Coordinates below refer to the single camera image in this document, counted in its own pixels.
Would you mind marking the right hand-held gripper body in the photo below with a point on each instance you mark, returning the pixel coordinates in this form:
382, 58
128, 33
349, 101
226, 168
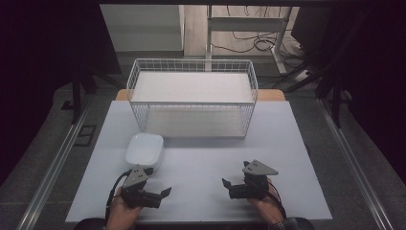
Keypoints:
257, 169

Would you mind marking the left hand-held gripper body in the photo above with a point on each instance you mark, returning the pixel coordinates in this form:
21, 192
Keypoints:
135, 177

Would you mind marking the white square bowl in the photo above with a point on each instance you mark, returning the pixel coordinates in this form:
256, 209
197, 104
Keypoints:
144, 150

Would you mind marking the person's left hand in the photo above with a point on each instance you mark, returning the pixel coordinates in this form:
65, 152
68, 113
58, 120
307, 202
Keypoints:
121, 214

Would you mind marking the person's right hand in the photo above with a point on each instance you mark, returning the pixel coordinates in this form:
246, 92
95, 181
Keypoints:
267, 209

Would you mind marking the person's plaid right sleeve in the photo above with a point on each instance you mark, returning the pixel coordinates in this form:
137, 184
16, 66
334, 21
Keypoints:
284, 224

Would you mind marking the person's dark left sleeve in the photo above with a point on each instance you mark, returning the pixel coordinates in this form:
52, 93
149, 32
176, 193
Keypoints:
91, 225

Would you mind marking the wooden table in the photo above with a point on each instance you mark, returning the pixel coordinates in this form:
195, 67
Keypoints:
271, 95

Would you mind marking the black metal stand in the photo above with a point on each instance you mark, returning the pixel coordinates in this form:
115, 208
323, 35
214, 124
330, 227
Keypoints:
335, 92
76, 96

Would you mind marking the white power strip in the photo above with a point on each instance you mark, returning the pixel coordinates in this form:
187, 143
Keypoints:
302, 76

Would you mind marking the dark curtain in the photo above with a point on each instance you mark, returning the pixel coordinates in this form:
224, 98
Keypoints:
376, 80
38, 64

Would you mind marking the aluminium floor rail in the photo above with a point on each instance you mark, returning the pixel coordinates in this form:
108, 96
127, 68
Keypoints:
354, 166
51, 172

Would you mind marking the white metal desk frame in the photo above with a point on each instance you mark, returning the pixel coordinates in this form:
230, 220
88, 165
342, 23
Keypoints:
245, 24

